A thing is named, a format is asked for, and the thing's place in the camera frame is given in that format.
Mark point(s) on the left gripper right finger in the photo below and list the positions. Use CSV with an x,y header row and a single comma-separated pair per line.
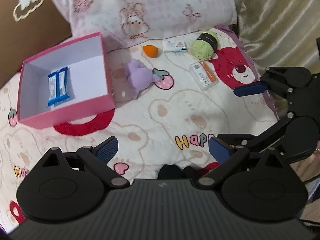
x,y
228,158

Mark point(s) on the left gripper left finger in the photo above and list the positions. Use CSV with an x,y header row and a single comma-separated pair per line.
x,y
96,159

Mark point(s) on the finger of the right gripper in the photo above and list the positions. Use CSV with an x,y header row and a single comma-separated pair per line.
x,y
250,89

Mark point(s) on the clear dental floss box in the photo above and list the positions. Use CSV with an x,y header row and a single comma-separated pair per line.
x,y
203,75

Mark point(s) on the green yarn ball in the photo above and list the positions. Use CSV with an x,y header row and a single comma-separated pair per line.
x,y
204,47

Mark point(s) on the blue snack packet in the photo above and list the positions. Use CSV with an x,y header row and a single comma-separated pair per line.
x,y
57,83

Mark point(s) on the purple plush toy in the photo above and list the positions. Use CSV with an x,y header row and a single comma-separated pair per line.
x,y
139,77

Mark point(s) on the gold satin curtain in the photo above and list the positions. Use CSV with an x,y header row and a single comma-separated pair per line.
x,y
280,33

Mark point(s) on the pink cardboard box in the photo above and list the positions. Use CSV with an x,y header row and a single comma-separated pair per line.
x,y
89,83

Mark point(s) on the white tissue pack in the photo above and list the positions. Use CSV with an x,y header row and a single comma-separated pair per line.
x,y
171,46

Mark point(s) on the orange makeup sponge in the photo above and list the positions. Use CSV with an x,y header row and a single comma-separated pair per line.
x,y
151,51

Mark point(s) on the pink checked pillow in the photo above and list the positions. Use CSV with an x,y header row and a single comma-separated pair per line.
x,y
125,23

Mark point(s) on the brown cloud pillow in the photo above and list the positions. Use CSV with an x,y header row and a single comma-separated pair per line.
x,y
27,28

